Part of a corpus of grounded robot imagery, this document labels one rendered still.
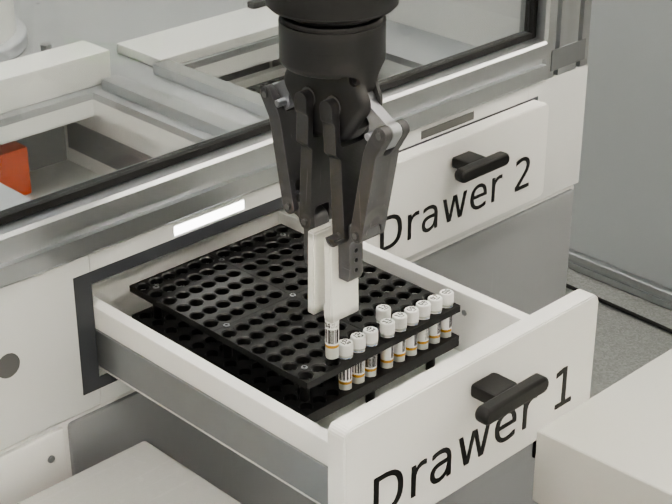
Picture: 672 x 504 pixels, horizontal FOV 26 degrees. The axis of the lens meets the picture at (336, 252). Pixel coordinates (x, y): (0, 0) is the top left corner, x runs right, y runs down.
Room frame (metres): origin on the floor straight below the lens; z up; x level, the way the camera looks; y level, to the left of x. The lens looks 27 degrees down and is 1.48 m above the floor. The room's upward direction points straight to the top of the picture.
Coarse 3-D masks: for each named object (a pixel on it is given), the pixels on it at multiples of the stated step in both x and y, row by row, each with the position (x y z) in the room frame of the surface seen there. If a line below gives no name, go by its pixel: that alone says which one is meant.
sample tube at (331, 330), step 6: (324, 306) 0.97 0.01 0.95; (324, 312) 0.97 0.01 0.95; (330, 324) 0.97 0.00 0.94; (336, 324) 0.97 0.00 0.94; (330, 330) 0.97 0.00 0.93; (336, 330) 0.97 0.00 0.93; (330, 336) 0.97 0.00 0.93; (336, 336) 0.97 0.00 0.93; (330, 342) 0.97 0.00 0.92; (336, 342) 0.97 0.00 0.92; (330, 348) 0.97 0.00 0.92; (336, 348) 0.97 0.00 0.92; (330, 354) 0.97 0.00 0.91; (336, 354) 0.97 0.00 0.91
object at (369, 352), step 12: (444, 312) 1.05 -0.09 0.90; (456, 312) 1.06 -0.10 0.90; (420, 324) 1.03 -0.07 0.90; (432, 324) 1.04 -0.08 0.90; (396, 336) 1.01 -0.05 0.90; (408, 336) 1.02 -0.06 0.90; (372, 348) 1.00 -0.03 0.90; (384, 348) 1.00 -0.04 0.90; (324, 360) 0.98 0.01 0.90; (336, 360) 0.98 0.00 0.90; (348, 360) 0.98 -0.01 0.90; (360, 360) 0.98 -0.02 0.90; (300, 372) 0.96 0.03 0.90; (312, 372) 0.96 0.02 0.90; (324, 372) 0.96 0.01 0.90; (336, 372) 0.97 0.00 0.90; (300, 384) 0.95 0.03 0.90; (312, 384) 0.95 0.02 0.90
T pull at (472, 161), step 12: (456, 156) 1.36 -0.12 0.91; (468, 156) 1.36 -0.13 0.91; (480, 156) 1.36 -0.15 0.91; (492, 156) 1.36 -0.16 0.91; (504, 156) 1.36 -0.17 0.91; (456, 168) 1.35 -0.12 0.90; (468, 168) 1.33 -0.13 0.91; (480, 168) 1.34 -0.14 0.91; (492, 168) 1.35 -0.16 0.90; (468, 180) 1.32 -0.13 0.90
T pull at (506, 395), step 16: (480, 384) 0.92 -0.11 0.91; (496, 384) 0.92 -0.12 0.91; (512, 384) 0.92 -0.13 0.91; (528, 384) 0.92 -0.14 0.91; (544, 384) 0.93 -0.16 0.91; (480, 400) 0.92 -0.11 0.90; (496, 400) 0.90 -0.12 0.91; (512, 400) 0.90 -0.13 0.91; (528, 400) 0.92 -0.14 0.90; (480, 416) 0.89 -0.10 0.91; (496, 416) 0.89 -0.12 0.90
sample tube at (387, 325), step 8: (384, 320) 1.02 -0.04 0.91; (392, 320) 1.02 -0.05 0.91; (384, 328) 1.01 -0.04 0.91; (392, 328) 1.01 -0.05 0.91; (384, 336) 1.01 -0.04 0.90; (392, 336) 1.01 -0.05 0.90; (384, 352) 1.01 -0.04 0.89; (392, 352) 1.01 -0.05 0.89; (384, 360) 1.01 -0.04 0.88; (392, 360) 1.02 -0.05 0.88
